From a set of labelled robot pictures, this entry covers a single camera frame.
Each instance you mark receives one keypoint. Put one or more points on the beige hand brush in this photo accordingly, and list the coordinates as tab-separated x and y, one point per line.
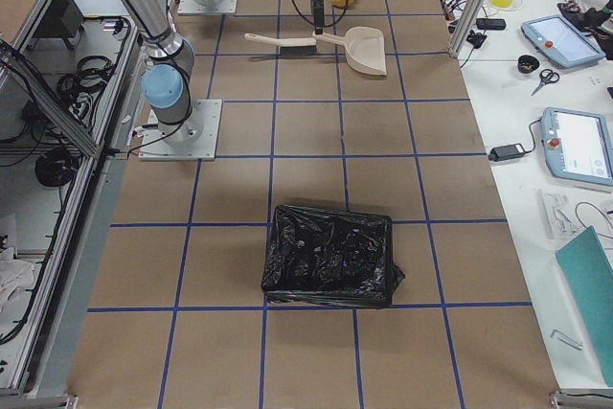
286	44

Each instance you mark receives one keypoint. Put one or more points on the beige plastic dustpan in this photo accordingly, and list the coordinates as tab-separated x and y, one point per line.
364	49

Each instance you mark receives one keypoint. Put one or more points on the bin with black bag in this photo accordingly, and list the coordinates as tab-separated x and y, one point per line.
330	258

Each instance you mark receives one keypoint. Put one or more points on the small black bowl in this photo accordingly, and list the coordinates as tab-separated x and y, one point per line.
527	64

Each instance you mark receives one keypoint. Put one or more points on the black scissors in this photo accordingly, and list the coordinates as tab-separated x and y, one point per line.
546	76

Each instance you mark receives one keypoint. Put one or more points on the black power adapter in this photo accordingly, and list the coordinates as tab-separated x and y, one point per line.
506	152

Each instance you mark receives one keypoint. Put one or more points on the teal folder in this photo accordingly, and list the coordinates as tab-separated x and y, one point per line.
589	275

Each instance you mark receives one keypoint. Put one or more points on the white crumpled cloth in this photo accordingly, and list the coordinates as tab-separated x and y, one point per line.
16	275

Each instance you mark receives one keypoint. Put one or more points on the allen key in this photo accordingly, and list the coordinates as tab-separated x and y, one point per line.
566	339

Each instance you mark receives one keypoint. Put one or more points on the aluminium frame post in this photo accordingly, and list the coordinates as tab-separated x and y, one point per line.
471	2

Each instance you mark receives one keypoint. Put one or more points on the teach pendant near post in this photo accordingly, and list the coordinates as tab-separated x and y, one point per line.
561	42

